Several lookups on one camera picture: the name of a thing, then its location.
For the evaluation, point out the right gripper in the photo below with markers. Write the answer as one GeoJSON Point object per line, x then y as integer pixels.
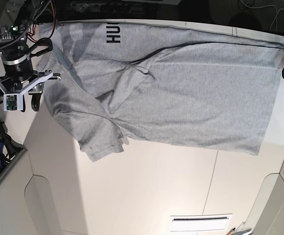
{"type": "Point", "coordinates": [33, 85]}

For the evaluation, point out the grey T-shirt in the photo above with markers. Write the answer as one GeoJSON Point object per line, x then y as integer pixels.
{"type": "Point", "coordinates": [176, 86]}

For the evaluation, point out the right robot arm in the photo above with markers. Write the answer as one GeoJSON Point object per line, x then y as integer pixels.
{"type": "Point", "coordinates": [18, 19]}

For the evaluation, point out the black round chair base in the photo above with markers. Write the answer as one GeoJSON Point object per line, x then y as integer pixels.
{"type": "Point", "coordinates": [245, 20]}

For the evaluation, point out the pens at bottom edge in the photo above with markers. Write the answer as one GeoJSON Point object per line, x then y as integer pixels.
{"type": "Point", "coordinates": [239, 230]}

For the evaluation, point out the white slotted vent plate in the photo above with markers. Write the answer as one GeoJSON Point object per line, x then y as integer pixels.
{"type": "Point", "coordinates": [199, 223]}

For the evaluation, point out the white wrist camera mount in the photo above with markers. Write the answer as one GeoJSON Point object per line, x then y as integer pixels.
{"type": "Point", "coordinates": [17, 102]}

